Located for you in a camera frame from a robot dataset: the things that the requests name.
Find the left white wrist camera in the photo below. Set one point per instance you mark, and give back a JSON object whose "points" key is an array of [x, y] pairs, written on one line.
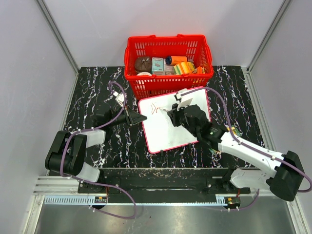
{"points": [[119, 98]]}

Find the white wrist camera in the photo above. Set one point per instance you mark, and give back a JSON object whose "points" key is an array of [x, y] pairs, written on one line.
{"points": [[119, 98], [183, 100]]}

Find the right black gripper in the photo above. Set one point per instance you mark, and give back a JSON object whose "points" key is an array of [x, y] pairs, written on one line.
{"points": [[174, 114]]}

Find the teal small box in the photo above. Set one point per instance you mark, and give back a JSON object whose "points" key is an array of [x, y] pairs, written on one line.
{"points": [[157, 66]]}

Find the orange snack packet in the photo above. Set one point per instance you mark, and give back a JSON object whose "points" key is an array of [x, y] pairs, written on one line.
{"points": [[199, 70]]}

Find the white round lid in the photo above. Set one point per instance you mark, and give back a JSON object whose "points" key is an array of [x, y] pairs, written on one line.
{"points": [[144, 74]]}

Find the orange blue can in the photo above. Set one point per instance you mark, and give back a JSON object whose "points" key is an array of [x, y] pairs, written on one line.
{"points": [[174, 60]]}

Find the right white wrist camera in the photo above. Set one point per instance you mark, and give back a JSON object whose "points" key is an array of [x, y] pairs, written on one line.
{"points": [[183, 100]]}

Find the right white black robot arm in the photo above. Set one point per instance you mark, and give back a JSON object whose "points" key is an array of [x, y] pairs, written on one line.
{"points": [[281, 173]]}

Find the pink framed whiteboard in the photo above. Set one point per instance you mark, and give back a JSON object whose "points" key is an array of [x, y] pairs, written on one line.
{"points": [[159, 132]]}

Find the brown chocolate muffin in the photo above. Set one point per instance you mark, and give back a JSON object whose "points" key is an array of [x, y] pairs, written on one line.
{"points": [[143, 64]]}

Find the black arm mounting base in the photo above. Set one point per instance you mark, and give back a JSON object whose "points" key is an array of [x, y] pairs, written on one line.
{"points": [[210, 180]]}

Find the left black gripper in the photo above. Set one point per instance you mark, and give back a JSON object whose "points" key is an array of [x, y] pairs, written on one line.
{"points": [[132, 117]]}

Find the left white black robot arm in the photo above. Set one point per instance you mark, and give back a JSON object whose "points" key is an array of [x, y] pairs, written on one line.
{"points": [[72, 160]]}

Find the pink small box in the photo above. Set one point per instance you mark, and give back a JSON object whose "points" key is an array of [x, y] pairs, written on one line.
{"points": [[168, 69]]}

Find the yellow sponge pack in basket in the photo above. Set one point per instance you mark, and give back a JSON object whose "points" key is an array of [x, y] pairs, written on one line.
{"points": [[184, 68]]}

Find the red plastic shopping basket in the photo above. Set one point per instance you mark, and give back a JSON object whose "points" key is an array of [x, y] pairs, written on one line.
{"points": [[194, 47]]}

